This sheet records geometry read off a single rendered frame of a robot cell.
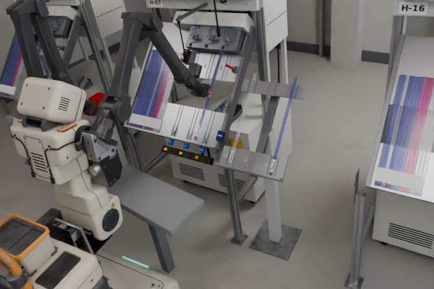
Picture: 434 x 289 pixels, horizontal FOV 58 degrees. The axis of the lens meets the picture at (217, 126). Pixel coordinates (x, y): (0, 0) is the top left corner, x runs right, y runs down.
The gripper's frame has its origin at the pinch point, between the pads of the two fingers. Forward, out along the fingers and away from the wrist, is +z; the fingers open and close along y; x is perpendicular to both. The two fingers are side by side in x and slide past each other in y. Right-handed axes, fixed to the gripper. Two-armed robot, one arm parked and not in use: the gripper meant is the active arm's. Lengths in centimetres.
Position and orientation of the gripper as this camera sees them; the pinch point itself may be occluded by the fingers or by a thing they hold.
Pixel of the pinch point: (208, 95)
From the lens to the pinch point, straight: 207.3
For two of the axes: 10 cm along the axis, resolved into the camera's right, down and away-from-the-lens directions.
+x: -2.8, 9.5, -1.3
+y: -8.4, -1.8, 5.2
